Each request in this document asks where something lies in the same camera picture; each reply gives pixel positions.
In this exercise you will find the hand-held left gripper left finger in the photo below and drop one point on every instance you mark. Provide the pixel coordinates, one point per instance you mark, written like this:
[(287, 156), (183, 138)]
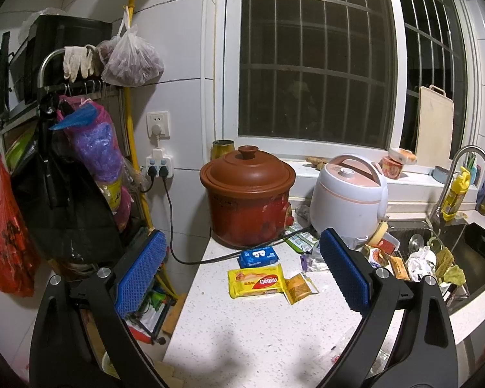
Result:
[(141, 275)]

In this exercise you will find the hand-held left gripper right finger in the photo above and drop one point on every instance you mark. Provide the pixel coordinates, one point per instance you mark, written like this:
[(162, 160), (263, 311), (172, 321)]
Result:
[(345, 273)]

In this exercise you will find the yellow wafer packet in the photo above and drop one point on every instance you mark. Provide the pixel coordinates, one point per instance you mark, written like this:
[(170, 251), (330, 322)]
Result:
[(254, 283)]

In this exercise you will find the steel kitchen sink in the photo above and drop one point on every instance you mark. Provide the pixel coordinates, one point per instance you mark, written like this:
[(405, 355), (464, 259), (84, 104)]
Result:
[(475, 279)]

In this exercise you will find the purple white packet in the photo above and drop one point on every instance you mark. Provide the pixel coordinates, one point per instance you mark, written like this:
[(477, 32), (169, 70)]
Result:
[(313, 264)]

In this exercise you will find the olive green dishcloth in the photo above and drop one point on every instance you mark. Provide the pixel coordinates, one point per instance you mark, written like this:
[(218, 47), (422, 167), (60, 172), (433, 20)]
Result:
[(450, 268)]

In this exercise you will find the yellow seasoning packet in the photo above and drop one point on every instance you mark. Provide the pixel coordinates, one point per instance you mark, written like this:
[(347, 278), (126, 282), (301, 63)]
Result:
[(299, 289)]

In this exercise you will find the yellow sponge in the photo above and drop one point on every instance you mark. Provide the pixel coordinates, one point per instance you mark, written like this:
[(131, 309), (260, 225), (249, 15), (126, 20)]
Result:
[(378, 234)]

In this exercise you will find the green white packet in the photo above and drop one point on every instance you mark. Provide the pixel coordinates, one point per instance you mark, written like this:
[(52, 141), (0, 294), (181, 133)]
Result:
[(303, 242)]

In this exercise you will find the clear plastic container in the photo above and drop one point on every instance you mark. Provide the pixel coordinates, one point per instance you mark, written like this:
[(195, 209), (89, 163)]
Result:
[(390, 244)]

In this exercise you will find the orange snack packet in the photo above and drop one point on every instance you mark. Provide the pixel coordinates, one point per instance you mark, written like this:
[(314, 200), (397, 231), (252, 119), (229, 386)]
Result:
[(399, 268)]

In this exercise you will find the yellow dish soap bottle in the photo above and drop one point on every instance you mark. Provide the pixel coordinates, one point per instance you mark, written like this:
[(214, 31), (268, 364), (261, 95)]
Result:
[(454, 198)]

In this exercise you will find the white plastic bag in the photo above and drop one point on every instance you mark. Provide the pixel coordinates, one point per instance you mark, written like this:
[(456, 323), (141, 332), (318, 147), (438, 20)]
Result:
[(420, 264)]

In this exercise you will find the white pink rice cooker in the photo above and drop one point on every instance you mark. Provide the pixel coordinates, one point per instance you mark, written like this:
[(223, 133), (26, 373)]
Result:
[(347, 202)]

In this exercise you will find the steel ladle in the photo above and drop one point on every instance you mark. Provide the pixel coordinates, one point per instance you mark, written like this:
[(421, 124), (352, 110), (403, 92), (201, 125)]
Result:
[(416, 242)]

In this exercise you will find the blue tissue packet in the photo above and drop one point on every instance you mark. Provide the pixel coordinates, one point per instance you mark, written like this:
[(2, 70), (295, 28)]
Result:
[(258, 256)]

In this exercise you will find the small blue bowl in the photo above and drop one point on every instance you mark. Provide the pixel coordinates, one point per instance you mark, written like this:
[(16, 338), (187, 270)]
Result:
[(439, 173)]

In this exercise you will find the black plastic bag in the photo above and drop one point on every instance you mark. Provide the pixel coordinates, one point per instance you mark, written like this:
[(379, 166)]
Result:
[(76, 210)]

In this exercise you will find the steel sink faucet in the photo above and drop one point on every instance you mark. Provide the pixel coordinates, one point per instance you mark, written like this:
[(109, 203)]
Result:
[(469, 149)]

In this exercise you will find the white plug adapter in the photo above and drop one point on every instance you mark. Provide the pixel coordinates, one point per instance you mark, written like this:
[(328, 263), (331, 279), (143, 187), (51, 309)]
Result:
[(159, 165)]

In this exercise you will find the orange instant noodle bowl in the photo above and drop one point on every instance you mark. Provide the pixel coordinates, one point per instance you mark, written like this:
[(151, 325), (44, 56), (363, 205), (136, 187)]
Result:
[(392, 169)]

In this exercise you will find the ginger root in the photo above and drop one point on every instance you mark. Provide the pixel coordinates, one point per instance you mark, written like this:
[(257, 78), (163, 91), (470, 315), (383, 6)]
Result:
[(315, 163)]

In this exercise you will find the brown clay slow cooker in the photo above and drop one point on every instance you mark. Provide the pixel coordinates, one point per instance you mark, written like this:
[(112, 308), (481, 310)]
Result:
[(246, 194)]

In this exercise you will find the beige cutting board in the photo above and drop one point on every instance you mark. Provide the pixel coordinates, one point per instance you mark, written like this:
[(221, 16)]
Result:
[(434, 129)]

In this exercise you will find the red plastic bag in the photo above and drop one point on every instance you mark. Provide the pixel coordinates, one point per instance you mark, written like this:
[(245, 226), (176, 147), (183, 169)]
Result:
[(8, 242)]

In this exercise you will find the gold tin cup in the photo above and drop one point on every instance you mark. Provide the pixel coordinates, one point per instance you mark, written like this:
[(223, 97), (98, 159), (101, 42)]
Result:
[(223, 150)]

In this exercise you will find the blue plastic bag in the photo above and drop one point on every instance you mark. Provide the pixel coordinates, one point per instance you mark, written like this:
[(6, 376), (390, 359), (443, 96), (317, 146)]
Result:
[(79, 117)]

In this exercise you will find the clear bag of dried goods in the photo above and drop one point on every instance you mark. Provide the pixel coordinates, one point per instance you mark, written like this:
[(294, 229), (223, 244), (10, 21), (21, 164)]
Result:
[(133, 64)]

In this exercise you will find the white rubber gloves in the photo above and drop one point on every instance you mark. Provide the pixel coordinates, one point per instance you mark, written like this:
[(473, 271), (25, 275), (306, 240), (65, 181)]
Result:
[(74, 62)]

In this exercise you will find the barred kitchen window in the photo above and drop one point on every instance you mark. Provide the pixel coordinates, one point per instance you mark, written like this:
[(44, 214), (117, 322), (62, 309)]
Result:
[(307, 48)]

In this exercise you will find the metal kitchen rack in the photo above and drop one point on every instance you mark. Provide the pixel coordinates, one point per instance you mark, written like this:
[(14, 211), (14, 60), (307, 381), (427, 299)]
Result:
[(44, 62)]

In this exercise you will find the black countertop oven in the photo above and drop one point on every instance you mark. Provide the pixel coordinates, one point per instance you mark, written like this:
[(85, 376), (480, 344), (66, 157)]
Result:
[(64, 32)]

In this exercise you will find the white wall socket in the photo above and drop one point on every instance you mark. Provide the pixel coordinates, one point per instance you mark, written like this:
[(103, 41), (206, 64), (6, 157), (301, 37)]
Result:
[(158, 123)]

